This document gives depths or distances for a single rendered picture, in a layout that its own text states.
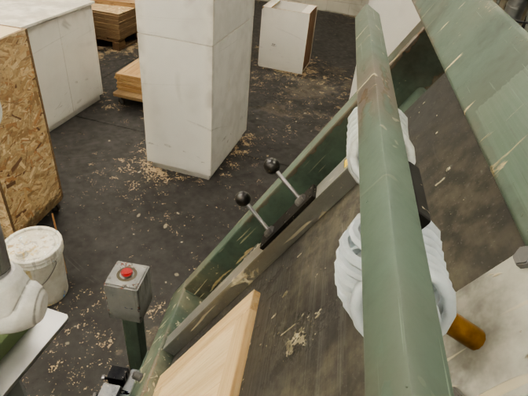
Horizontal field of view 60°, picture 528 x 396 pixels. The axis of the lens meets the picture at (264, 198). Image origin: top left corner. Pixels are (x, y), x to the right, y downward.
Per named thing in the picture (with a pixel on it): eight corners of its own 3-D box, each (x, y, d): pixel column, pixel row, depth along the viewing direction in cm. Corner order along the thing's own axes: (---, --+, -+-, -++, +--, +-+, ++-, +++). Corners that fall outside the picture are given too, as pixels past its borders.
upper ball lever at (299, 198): (303, 207, 103) (265, 163, 106) (313, 196, 101) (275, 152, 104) (295, 211, 100) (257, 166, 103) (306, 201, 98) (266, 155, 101)
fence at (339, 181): (178, 342, 142) (167, 335, 141) (403, 125, 90) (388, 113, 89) (174, 355, 138) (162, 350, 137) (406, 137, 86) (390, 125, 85)
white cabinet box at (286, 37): (268, 55, 620) (273, -2, 577) (309, 63, 608) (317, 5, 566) (257, 65, 584) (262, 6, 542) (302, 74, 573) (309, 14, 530)
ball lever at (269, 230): (273, 238, 110) (238, 196, 113) (282, 229, 108) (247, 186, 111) (264, 243, 107) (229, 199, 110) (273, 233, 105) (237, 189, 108)
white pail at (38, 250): (42, 265, 281) (25, 203, 254) (86, 278, 275) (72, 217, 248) (5, 302, 256) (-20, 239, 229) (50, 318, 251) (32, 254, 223)
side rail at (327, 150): (214, 291, 164) (188, 276, 161) (462, 43, 103) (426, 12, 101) (210, 304, 159) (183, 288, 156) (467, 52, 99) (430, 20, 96)
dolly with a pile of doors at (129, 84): (142, 83, 512) (140, 56, 494) (185, 92, 502) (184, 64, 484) (111, 104, 463) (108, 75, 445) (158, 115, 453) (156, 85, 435)
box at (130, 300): (122, 294, 172) (117, 259, 162) (153, 299, 171) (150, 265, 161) (108, 319, 162) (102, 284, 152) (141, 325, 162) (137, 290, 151)
